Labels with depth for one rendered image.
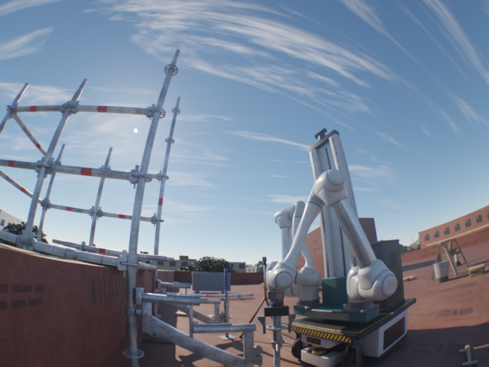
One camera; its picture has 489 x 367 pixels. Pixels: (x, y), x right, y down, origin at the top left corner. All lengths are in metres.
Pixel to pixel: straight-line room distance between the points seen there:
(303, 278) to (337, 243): 0.41
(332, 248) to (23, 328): 1.74
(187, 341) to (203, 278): 5.94
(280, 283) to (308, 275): 0.56
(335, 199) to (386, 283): 0.50
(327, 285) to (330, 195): 0.79
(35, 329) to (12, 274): 0.16
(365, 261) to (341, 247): 0.56
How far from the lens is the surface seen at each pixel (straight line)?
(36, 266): 0.62
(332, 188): 1.10
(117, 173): 1.33
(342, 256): 1.68
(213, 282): 7.14
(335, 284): 1.63
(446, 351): 1.69
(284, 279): 0.96
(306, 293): 1.64
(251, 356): 1.31
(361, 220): 11.65
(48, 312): 0.69
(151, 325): 1.21
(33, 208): 1.54
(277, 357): 1.38
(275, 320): 1.30
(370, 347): 1.52
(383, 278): 1.12
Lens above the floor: 0.72
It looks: 24 degrees up
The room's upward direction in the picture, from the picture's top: 1 degrees counter-clockwise
